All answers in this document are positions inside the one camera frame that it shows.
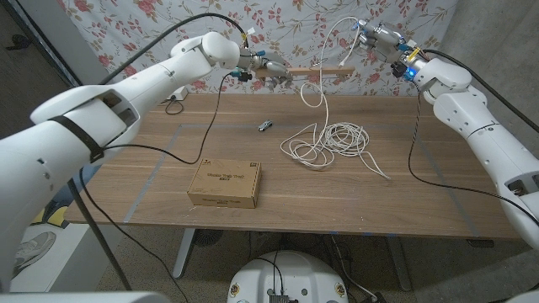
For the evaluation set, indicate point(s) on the brown cardboard box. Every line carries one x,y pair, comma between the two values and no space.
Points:
223,181

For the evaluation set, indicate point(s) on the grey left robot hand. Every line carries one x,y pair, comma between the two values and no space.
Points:
271,67

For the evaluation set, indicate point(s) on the floral backdrop cloth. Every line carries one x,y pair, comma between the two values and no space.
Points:
295,17

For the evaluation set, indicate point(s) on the white floor mat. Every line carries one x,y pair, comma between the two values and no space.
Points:
63,261

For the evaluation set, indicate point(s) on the dark door rail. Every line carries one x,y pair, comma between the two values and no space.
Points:
42,40

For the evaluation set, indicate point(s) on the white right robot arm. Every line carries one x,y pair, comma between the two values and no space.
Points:
484,126

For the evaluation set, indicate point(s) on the grey table leg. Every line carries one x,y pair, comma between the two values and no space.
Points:
398,261

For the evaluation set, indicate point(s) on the wooden clip hanger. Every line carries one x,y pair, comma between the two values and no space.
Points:
332,70

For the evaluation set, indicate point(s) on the yellow black slipper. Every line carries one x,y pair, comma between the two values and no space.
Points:
54,216

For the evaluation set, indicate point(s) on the grey sneaker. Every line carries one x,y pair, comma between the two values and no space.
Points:
35,248

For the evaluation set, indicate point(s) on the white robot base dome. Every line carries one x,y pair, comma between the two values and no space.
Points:
290,273

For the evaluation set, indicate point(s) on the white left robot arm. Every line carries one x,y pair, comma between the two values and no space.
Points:
84,126

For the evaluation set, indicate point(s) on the white table leg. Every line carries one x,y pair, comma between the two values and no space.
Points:
184,252

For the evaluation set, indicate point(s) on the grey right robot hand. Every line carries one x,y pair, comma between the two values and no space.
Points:
385,40

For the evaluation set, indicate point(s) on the black round fan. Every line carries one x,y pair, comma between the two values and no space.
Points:
208,237

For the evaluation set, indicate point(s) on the white robot torso edge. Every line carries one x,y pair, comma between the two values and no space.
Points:
84,298

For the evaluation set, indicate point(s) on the small metal connector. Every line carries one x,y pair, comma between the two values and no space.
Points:
265,125

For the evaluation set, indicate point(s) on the white power strip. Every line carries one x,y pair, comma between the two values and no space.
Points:
182,93

